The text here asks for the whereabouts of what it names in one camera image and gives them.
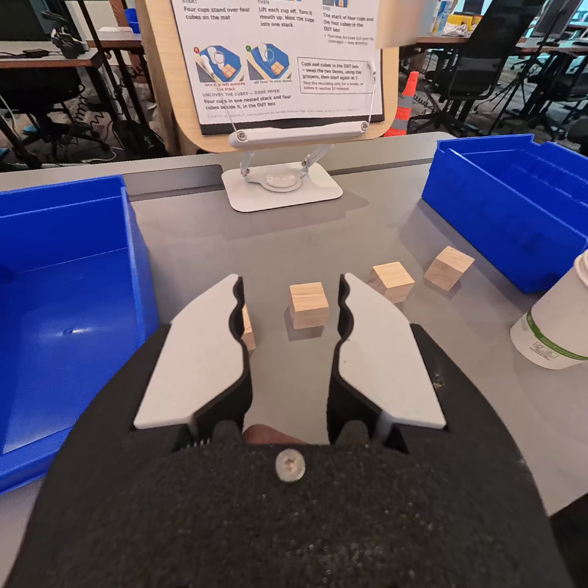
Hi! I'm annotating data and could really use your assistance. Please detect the wooden cube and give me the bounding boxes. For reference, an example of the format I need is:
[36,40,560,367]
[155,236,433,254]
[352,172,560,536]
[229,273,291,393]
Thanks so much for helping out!
[367,262,415,304]
[241,303,256,352]
[423,246,475,292]
[289,282,330,330]

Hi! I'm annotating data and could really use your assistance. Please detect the dark desk cable flap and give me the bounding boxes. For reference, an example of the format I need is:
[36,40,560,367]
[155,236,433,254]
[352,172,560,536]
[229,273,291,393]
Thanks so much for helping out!
[123,164,226,203]

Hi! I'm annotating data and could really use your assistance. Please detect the black bag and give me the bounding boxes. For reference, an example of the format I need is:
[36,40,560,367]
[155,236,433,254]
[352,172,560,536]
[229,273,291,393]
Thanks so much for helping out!
[112,119,170,160]

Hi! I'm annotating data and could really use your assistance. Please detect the black camera device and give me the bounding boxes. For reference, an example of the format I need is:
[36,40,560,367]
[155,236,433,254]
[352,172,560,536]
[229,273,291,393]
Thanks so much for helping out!
[40,10,89,59]

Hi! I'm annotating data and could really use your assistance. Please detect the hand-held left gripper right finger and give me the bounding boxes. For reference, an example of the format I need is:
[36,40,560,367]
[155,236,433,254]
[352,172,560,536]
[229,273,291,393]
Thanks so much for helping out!
[326,273,447,442]

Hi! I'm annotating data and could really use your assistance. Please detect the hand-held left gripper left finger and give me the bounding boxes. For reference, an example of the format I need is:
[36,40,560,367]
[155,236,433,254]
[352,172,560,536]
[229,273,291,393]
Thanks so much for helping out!
[133,274,253,439]

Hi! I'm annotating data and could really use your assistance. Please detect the orange traffic cone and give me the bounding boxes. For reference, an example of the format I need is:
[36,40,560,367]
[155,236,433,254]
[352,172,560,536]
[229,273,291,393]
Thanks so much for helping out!
[384,71,420,138]

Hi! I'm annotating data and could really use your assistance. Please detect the black office chair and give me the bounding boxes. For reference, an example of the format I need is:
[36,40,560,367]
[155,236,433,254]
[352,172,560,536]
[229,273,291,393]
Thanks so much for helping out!
[455,0,545,134]

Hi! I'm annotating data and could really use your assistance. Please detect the instruction sheet on stand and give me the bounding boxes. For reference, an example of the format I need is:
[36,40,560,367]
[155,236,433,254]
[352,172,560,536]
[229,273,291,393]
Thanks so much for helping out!
[135,0,400,213]

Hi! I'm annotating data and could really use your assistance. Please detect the printed instruction sheet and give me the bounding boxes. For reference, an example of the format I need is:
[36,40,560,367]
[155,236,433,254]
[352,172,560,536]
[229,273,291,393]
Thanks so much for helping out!
[170,0,385,126]

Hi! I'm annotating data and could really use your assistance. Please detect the blue plastic bin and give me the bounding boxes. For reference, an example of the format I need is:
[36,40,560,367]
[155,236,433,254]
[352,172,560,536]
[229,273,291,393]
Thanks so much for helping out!
[0,175,160,494]
[421,134,588,295]

